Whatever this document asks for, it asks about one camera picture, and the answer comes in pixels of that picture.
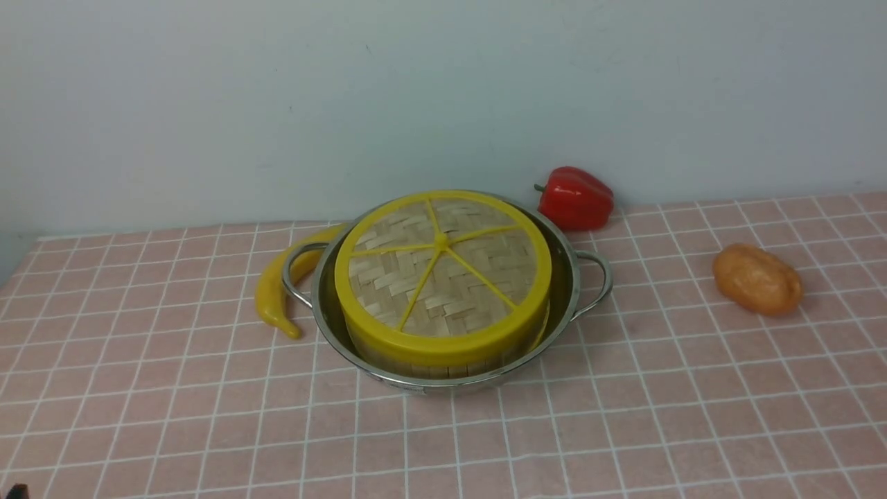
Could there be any yellow woven bamboo steamer lid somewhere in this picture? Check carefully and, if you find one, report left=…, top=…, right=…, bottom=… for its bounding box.
left=333, top=190, right=552, bottom=322

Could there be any yellow bamboo steamer basket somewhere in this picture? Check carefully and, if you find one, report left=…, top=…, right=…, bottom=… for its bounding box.
left=345, top=304, right=550, bottom=379

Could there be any stainless steel pot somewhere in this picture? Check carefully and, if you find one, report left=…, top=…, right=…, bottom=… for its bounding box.
left=283, top=191, right=613, bottom=395

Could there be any red bell pepper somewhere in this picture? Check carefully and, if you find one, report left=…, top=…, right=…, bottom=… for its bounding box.
left=534, top=166, right=615, bottom=231

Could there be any yellow plastic banana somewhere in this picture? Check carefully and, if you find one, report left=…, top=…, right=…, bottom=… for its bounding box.
left=254, top=223, right=346, bottom=339

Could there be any orange potato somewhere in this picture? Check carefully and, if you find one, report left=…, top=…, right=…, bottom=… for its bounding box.
left=712, top=243, right=805, bottom=317

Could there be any pink checkered tablecloth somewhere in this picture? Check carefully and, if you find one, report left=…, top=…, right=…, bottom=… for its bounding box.
left=1, top=193, right=886, bottom=498

